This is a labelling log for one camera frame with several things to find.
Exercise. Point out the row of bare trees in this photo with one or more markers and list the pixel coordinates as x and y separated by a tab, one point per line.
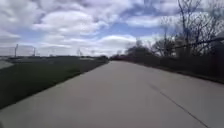
186	40

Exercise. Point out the pale concrete path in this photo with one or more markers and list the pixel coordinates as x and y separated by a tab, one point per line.
120	96

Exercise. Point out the dark grass field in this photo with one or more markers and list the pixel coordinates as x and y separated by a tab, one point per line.
30	78

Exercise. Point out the row of distant pylons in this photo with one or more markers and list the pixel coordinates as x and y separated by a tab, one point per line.
16	50

